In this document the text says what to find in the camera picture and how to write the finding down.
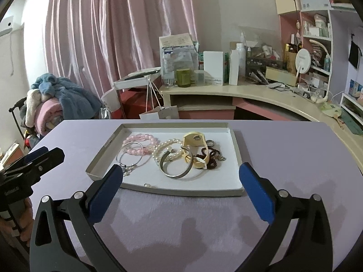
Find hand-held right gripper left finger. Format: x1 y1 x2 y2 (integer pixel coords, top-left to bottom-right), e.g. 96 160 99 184
30 164 127 272

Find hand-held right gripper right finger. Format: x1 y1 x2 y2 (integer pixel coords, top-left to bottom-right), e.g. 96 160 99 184
239 162 333 272

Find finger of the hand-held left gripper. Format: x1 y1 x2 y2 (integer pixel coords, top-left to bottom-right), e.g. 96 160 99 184
8 147 65 187
0 146 49 174

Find grey jewelry tray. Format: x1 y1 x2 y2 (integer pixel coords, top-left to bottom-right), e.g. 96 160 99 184
86 123 247 198

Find dark red bead bracelet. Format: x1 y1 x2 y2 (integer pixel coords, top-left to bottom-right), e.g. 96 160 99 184
194 144 222 170

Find thin silver bangle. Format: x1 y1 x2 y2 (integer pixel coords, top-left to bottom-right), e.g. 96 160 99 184
116 141 152 166

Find silver cuff bangle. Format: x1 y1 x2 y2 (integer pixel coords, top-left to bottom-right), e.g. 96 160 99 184
159 150 194 180

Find cream wristwatch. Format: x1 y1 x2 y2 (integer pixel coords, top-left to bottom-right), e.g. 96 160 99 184
181 131 210 170

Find white pearl bracelet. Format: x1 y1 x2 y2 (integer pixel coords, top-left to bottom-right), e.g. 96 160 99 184
151 138 185 166

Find person's left hand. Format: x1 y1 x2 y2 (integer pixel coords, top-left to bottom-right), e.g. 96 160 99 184
0 198 33 245

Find pink rolled blanket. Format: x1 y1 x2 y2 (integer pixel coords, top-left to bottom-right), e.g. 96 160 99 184
38 98 64 136

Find cream fluffy cloth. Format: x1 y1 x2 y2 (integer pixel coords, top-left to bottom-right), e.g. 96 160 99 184
25 89 43 128

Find purple tablecloth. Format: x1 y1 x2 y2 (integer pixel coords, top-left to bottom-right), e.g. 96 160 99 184
27 119 363 272

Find black metal rack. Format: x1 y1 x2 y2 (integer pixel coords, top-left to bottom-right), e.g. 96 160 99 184
8 98 27 142

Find blue fluffy blanket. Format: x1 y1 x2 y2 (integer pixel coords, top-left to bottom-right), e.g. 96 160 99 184
31 73 103 119

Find curved beige desk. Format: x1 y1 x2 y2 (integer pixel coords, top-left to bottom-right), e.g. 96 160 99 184
160 79 363 173

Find white paper bag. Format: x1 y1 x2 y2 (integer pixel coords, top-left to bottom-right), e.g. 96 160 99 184
139 105 179 119

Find green paper fan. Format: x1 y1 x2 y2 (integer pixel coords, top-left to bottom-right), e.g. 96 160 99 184
320 103 345 128

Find white folding side table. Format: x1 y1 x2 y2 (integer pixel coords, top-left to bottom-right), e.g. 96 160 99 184
113 67 163 119

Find dark green cloth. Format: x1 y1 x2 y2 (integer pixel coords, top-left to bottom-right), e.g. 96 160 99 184
340 110 363 136

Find beige flat box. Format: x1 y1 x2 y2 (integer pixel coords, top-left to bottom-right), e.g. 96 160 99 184
265 66 298 85

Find tall white carton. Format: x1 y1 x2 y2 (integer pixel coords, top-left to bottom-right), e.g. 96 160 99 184
228 49 239 86

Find green carton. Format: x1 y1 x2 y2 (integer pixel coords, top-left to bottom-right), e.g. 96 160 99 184
223 52 230 83

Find white drawer organizer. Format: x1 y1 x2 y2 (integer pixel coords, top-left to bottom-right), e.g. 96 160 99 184
340 92 363 119

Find clear acrylic organizer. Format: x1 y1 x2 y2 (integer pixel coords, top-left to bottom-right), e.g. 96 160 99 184
238 25 284 77

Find white box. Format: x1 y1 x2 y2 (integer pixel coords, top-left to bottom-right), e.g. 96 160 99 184
203 51 224 86

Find white spray bottle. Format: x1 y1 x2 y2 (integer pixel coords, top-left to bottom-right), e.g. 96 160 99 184
236 43 247 77

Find green glass jar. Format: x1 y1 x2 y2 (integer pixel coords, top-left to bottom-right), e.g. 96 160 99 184
175 68 191 88

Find gold gift bag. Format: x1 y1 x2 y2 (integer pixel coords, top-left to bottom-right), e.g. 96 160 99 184
284 43 298 73

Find pink curtain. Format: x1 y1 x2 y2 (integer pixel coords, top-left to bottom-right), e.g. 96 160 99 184
42 0 199 100

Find round white mirror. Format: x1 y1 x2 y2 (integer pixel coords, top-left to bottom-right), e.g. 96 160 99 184
295 48 311 84

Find clear plastic bag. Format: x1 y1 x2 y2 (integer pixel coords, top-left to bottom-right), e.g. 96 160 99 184
159 33 199 87

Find white gooseneck lamp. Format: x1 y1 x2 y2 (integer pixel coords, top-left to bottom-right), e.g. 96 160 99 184
309 39 332 102

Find white shelf unit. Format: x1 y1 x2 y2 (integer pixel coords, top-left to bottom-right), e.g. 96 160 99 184
298 6 334 97

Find black pouch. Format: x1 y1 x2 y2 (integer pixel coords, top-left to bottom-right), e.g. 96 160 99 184
348 34 363 69

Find pink bead bracelet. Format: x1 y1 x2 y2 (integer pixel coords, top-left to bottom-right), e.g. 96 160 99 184
123 133 161 156

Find white wall device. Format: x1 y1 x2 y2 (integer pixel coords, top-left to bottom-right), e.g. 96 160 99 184
0 17 15 36

